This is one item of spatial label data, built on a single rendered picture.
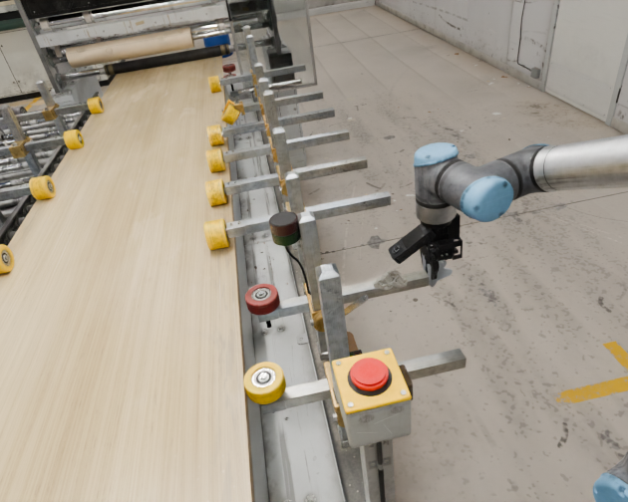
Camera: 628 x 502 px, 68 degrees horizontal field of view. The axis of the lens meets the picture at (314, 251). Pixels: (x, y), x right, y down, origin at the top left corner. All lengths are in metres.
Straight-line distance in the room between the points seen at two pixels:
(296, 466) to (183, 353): 0.37
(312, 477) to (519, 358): 1.28
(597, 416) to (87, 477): 1.72
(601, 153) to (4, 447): 1.17
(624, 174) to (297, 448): 0.87
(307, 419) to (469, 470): 0.80
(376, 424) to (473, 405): 1.50
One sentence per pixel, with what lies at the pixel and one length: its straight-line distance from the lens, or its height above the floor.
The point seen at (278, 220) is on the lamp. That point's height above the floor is 1.13.
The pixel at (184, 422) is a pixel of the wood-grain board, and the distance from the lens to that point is 0.95.
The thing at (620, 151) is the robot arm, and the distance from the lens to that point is 0.89.
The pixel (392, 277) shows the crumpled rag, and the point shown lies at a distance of 1.18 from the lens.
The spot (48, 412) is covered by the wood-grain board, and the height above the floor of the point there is 0.90.
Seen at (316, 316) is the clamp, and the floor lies 0.87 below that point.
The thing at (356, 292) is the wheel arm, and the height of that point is 0.86.
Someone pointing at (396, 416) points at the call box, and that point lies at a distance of 0.53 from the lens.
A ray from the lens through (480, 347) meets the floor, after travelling 2.22.
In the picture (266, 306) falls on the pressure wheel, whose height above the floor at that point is 0.90.
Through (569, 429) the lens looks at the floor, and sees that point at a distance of 2.04.
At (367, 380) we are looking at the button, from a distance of 0.51.
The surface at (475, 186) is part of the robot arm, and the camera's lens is 0.93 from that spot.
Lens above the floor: 1.63
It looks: 36 degrees down
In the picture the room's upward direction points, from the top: 9 degrees counter-clockwise
